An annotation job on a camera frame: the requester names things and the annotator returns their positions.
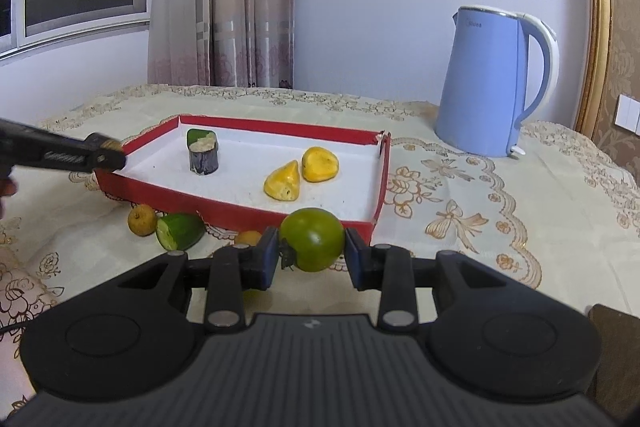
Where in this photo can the large yellow fruit piece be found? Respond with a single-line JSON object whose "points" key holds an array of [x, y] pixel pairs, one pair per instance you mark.
{"points": [[283, 184]]}

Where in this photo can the small yellow fruit piece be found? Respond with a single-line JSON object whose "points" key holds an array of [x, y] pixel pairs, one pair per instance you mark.
{"points": [[319, 165]]}

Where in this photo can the white wall switch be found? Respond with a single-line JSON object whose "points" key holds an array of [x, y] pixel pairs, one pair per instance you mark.
{"points": [[627, 114]]}

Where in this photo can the person's left hand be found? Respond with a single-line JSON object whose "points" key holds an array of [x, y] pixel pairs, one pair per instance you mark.
{"points": [[8, 188]]}

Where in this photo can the black phone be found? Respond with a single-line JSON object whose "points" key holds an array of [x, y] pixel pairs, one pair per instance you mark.
{"points": [[615, 387]]}

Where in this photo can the red shallow cardboard box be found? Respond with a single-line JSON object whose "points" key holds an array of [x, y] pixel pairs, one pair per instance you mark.
{"points": [[158, 172]]}

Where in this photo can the light blue electric kettle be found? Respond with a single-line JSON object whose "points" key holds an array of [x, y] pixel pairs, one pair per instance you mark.
{"points": [[483, 107]]}

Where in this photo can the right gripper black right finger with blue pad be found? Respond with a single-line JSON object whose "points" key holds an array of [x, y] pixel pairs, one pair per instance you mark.
{"points": [[393, 271]]}

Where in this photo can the large green cucumber piece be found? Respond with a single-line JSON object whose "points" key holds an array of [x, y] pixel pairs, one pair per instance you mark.
{"points": [[179, 231]]}

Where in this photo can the brown longan with stem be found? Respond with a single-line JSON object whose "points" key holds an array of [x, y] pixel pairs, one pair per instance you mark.
{"points": [[250, 238]]}

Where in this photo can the small green cucumber piece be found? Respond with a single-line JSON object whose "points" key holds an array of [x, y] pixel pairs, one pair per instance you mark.
{"points": [[193, 135]]}

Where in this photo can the gold ornate frame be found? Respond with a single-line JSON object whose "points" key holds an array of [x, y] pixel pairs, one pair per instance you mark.
{"points": [[611, 71]]}

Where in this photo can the green tomato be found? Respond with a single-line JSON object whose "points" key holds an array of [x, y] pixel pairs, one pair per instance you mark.
{"points": [[310, 239]]}

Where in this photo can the cream embroidered tablecloth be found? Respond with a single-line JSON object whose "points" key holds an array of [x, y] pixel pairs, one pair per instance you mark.
{"points": [[564, 218]]}

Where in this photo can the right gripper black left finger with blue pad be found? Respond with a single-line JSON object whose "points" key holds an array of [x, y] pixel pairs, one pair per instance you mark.
{"points": [[235, 269]]}

